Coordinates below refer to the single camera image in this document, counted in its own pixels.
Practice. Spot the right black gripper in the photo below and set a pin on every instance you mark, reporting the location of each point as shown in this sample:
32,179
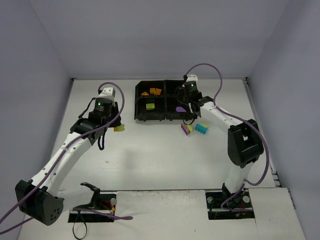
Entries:
188,110

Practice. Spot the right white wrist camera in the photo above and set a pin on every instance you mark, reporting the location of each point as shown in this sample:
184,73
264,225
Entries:
190,78

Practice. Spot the purple rounded lego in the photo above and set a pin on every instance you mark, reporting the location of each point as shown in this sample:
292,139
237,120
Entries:
180,109

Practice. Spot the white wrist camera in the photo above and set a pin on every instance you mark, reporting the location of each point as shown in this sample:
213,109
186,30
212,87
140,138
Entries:
108,93
190,78

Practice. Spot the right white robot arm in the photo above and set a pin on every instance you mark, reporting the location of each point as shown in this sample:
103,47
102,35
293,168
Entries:
244,144

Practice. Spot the purple and lime lego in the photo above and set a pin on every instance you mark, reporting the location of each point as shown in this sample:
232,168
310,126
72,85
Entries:
187,129

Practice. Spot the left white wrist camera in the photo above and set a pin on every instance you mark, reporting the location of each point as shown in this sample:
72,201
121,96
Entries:
108,93

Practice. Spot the lime lego in tray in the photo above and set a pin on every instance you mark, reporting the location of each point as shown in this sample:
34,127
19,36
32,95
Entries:
150,106

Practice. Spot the lime small lego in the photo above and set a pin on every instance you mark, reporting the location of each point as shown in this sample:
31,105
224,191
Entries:
121,128

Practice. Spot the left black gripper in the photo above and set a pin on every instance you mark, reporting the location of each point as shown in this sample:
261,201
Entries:
115,120

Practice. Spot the teal and lime lego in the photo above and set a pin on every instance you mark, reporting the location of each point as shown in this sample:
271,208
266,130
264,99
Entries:
201,128

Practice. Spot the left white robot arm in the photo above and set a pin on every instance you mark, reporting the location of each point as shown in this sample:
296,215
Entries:
40,197

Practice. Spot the black four-compartment tray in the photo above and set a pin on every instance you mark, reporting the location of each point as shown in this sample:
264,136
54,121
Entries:
165,104

